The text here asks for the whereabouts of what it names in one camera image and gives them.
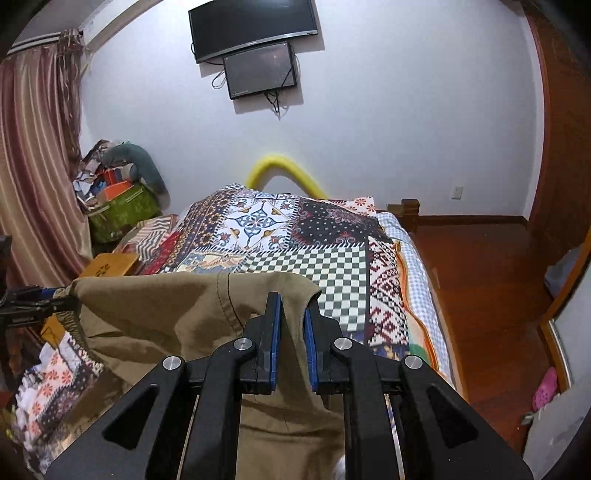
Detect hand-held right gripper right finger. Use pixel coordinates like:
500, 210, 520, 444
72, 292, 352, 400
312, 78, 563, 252
304, 300, 532, 480

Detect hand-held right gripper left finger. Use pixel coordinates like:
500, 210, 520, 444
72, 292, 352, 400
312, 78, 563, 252
44, 292, 283, 480

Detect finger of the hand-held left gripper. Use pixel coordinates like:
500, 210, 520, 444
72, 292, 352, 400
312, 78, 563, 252
0, 298, 79, 328
9, 285, 68, 302

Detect khaki pants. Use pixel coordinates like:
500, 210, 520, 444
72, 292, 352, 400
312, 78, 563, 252
69, 271, 347, 480

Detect wooden lap table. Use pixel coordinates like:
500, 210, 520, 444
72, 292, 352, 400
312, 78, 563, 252
84, 251, 139, 278

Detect striped pink curtain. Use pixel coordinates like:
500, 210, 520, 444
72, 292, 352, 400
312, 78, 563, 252
0, 28, 94, 288

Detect patchwork printed blanket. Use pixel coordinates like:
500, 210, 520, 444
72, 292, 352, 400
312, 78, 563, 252
14, 184, 411, 476

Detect printed cloth pile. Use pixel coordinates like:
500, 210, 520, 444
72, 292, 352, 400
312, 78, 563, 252
72, 140, 122, 214

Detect striped cloth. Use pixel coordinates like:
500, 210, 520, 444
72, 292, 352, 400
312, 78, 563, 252
115, 215, 179, 267

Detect blue checked bed sheet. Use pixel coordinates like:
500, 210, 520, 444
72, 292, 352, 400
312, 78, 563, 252
376, 210, 456, 385

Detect orange box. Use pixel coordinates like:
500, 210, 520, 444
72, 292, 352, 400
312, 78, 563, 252
102, 168, 145, 202

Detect floral pillow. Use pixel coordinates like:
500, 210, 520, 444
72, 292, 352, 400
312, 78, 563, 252
330, 196, 376, 214

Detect grey plush pillow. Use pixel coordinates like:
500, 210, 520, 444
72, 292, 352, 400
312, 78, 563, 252
102, 143, 168, 195

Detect yellow foam tube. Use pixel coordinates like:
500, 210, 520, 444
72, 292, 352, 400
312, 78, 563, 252
247, 154, 328, 199

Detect pink clog shoe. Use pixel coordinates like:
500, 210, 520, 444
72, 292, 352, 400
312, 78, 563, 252
532, 367, 559, 412

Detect wood framed mirror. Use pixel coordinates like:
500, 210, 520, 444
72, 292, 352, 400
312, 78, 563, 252
538, 240, 591, 394

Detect small black monitor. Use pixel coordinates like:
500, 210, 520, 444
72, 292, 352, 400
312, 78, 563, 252
222, 41, 297, 100

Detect wooden door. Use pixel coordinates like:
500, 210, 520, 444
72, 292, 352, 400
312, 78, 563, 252
524, 0, 591, 265

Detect wooden bed post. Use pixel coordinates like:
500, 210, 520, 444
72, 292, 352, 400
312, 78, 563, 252
387, 198, 421, 232

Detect black wall television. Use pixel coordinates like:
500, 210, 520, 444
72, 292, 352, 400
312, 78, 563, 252
188, 0, 319, 64

